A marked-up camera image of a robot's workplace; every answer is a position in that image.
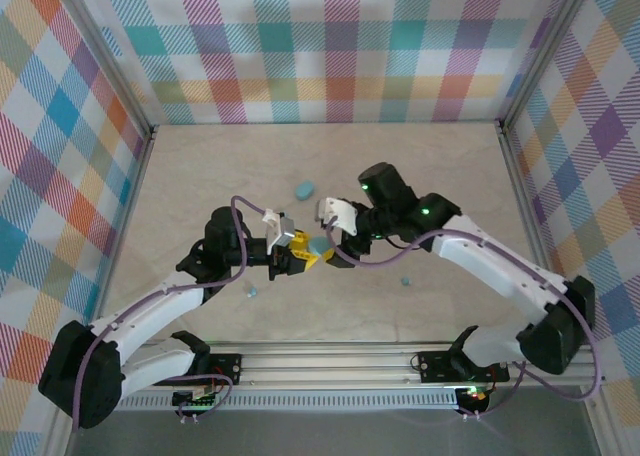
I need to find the purple camera cable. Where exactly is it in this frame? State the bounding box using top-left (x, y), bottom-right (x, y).
top-left (324, 215), bottom-right (604, 402)
top-left (72, 195), bottom-right (269, 432)

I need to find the aluminium side rail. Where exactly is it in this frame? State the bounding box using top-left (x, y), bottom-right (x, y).
top-left (42, 128), bottom-right (157, 456)
top-left (496, 120), bottom-right (621, 456)

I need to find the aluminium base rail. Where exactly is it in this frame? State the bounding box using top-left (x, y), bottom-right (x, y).
top-left (122, 343), bottom-right (606, 390)

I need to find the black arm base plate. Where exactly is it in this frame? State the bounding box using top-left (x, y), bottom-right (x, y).
top-left (418, 350), bottom-right (511, 383)
top-left (207, 353), bottom-right (244, 385)

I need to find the slotted grey cable duct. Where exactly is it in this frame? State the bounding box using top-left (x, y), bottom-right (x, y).
top-left (119, 388), bottom-right (461, 412)

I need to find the aluminium frame post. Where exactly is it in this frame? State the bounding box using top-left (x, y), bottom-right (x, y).
top-left (49, 0), bottom-right (156, 140)
top-left (497, 0), bottom-right (599, 127)

